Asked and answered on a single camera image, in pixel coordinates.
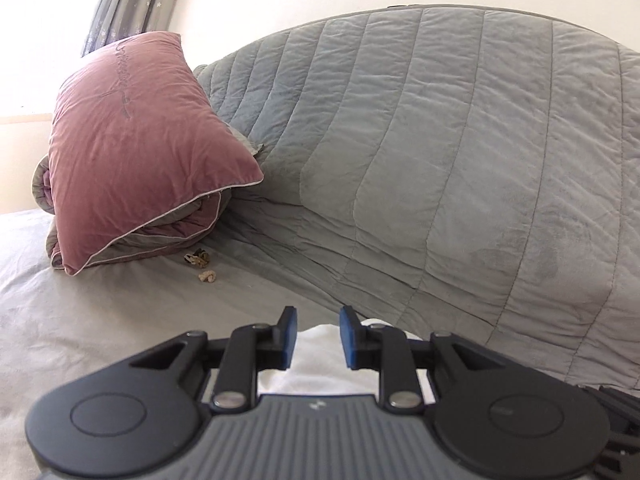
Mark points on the small beige hair accessory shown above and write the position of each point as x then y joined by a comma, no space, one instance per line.
206,276

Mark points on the window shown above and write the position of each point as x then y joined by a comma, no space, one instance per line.
40,35

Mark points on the small brown hair accessory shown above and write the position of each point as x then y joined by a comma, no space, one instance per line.
196,258

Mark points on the folded grey pink quilt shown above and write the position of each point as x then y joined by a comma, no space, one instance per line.
175,230

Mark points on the white pants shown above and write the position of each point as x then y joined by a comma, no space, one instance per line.
320,370

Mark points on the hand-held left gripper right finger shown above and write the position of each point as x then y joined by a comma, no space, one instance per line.
348,340

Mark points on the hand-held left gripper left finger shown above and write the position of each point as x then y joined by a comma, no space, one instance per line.
287,337

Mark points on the grey patterned curtain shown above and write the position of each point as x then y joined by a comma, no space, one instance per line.
130,5

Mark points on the grey quilted headboard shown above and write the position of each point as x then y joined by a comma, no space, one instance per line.
450,160

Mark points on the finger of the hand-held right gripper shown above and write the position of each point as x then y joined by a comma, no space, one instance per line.
620,410
622,460

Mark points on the pink velvet pillow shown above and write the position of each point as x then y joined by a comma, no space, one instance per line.
140,150

